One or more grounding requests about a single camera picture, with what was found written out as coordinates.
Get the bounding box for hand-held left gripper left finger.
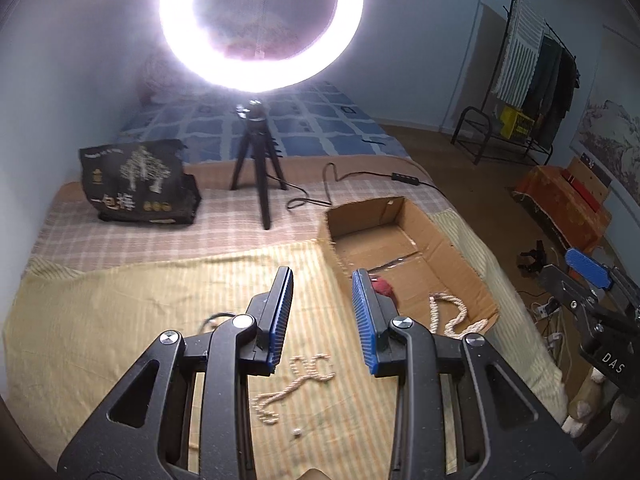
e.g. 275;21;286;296
57;266;296;480

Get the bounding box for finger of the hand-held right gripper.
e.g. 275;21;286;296
565;247;640;307
542;264;601;331

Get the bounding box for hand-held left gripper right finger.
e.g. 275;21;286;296
351;269;586;480

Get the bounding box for red strap watch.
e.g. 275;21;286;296
371;277;398;306

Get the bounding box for thin pearl necklace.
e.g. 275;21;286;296
254;355;336;426

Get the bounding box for thick twisted pearl necklace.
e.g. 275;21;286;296
429;294;488;338

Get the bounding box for person's right hand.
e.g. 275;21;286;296
561;366;632;436

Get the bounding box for black clamp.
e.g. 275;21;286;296
519;240;547;273

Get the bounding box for orange cloth covered box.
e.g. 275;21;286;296
512;165;613;256

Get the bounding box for cardboard and red box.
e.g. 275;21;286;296
560;155;612;211

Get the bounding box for pink checkered cloth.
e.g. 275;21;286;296
30;155;451;266

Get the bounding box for black tripod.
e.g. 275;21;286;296
229;101;288;231

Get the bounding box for yellow striped cloth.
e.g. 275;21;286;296
2;210;571;480

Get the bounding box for yellow crate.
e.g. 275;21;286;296
500;106;535;140

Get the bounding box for black garment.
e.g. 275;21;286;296
540;50;581;146

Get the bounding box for black clothes rack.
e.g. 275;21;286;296
451;0;581;166

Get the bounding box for dark green garment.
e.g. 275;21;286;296
522;35;563;121

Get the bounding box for blue patterned blanket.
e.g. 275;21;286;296
116;80;401;165

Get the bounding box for black printed bag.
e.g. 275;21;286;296
78;139;202;228

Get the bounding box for white striped towel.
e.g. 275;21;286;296
496;0;546;106

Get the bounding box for dark patterned pillow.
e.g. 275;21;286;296
137;52;201;106

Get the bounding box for white floor cables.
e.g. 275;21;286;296
530;295;576;376

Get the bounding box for dark thin cord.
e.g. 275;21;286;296
201;313;236;333

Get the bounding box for landscape wall poster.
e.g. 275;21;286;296
570;82;640;201

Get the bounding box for black cable with switch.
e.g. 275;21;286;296
286;161;448;210

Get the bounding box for white ring light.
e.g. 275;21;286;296
159;0;365;95

